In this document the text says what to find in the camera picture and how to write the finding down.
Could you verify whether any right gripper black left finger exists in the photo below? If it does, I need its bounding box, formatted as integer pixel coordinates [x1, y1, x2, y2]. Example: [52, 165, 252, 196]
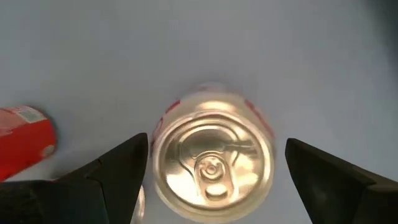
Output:
[57, 133, 149, 224]

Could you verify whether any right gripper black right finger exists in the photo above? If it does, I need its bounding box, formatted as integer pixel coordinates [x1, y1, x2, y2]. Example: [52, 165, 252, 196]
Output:
[285, 138, 376, 224]

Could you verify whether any silver Diet Coke can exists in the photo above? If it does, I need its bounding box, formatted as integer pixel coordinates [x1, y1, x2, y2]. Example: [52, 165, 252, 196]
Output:
[150, 82, 277, 223]

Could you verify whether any red Fanta strawberry can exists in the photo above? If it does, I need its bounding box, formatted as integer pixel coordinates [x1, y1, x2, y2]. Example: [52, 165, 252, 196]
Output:
[0, 105, 59, 183]

